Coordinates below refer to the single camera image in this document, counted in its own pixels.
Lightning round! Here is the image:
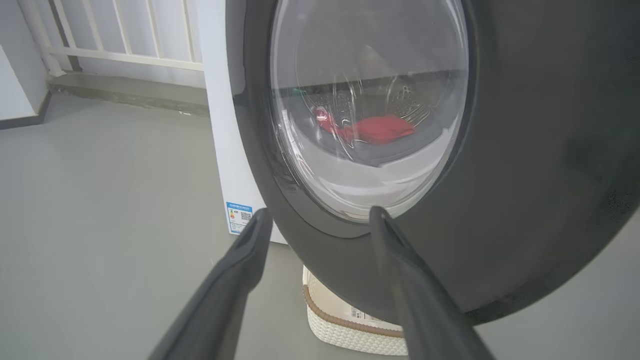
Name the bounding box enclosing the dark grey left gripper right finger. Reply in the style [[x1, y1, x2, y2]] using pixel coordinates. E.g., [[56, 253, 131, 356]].
[[368, 206, 496, 360]]

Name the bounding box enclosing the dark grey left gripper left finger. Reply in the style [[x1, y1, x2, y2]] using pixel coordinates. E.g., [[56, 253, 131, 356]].
[[148, 208, 274, 360]]

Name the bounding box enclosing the dark grey washing machine door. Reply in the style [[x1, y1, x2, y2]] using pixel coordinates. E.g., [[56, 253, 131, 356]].
[[226, 0, 640, 326]]

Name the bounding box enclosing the red garment with white trim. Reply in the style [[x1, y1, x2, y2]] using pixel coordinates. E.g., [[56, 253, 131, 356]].
[[314, 107, 416, 146]]

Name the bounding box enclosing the paper label in basket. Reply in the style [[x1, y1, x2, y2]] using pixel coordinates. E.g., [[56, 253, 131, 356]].
[[350, 306, 384, 324]]

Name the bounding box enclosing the cream perforated laundry basket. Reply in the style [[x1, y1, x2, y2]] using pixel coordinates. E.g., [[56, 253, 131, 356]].
[[302, 265, 409, 357]]

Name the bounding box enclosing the white front-loading washing machine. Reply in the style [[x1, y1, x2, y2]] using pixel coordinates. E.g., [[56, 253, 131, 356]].
[[195, 0, 289, 246]]

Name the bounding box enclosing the blue energy label sticker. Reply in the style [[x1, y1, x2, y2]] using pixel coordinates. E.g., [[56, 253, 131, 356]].
[[226, 202, 254, 235]]

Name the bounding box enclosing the stainless steel washer drum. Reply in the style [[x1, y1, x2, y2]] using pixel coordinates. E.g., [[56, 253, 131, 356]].
[[330, 84, 432, 127]]

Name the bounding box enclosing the white metal railing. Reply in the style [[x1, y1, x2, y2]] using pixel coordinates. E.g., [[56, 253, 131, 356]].
[[17, 0, 205, 77]]

